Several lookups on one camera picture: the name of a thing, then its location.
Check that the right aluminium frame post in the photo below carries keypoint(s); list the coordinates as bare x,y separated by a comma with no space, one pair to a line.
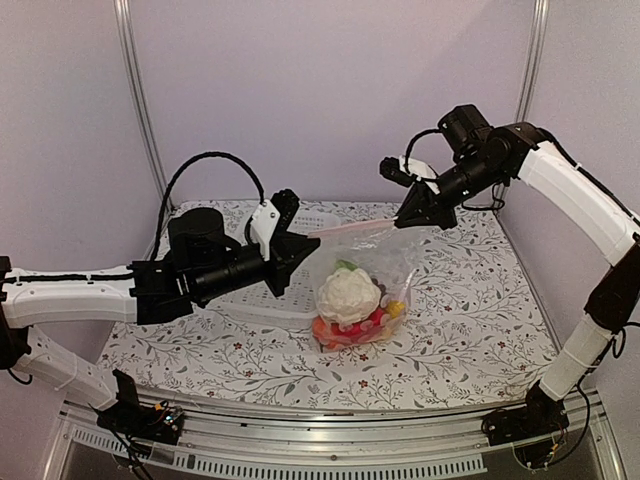
533,59

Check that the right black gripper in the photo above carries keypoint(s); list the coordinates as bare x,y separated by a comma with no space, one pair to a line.
423,196

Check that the red toy bell pepper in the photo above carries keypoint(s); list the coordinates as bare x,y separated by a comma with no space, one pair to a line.
362,331

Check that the white toy cauliflower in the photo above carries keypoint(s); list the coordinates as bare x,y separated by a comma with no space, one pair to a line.
347,297

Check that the front aluminium rail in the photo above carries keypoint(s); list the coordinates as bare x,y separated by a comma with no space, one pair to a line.
224,439

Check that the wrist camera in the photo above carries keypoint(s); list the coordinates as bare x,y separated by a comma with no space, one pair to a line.
406,172
270,217

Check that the floral table mat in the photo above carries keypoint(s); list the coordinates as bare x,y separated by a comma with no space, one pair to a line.
474,335

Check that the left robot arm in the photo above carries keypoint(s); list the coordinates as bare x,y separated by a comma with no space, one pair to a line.
192,263

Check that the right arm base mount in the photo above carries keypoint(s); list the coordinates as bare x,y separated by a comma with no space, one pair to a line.
525,420

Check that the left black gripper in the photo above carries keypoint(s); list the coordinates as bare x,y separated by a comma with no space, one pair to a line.
288,250

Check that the dark purple toy grapes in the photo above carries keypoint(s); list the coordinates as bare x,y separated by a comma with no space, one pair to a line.
382,288

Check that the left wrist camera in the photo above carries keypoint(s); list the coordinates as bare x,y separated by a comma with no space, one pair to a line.
270,217

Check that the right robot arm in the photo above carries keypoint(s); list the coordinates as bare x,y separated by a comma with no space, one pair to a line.
464,155

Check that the aluminium frame post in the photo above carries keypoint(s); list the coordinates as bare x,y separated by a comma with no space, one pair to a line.
533,59
125,29

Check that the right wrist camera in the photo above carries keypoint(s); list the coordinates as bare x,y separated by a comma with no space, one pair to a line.
406,172

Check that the small green toy vegetable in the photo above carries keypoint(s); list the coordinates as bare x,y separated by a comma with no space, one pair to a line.
344,264

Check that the clear zip top bag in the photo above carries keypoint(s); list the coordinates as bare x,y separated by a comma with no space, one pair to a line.
389,255

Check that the yellow toy corn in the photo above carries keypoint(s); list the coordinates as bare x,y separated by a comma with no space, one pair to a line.
395,309

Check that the left aluminium frame post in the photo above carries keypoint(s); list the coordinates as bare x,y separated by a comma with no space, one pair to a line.
125,29

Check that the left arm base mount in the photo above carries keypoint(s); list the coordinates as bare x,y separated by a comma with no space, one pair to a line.
160,423

